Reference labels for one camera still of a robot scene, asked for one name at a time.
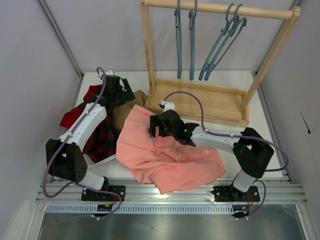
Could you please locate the slotted cable duct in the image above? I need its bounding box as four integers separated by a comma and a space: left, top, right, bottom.
45, 203, 235, 215

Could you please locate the red plaid garment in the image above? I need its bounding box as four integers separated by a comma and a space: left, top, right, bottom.
83, 113, 120, 163

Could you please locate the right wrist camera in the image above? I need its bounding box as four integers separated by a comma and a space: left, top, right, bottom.
159, 99, 176, 112

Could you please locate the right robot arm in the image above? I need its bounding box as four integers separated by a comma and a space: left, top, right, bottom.
148, 110, 274, 201

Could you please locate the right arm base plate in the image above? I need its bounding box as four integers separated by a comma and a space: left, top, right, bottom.
211, 185, 261, 203

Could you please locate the aluminium table rail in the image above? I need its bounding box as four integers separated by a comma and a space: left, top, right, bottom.
34, 177, 308, 205

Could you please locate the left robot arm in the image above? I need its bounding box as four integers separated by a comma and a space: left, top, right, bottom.
45, 73, 135, 192

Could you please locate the tan garment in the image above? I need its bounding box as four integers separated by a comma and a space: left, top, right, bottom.
112, 90, 148, 132

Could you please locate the wooden hanger rack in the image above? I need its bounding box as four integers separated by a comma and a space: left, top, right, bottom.
140, 0, 301, 127

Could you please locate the pink skirt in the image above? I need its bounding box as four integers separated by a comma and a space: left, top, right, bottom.
116, 105, 226, 194

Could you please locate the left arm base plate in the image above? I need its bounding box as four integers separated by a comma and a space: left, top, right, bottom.
81, 185, 126, 202

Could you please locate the teal hanger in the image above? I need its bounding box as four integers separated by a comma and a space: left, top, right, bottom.
188, 0, 198, 81
198, 2, 241, 81
174, 0, 182, 79
204, 3, 248, 82

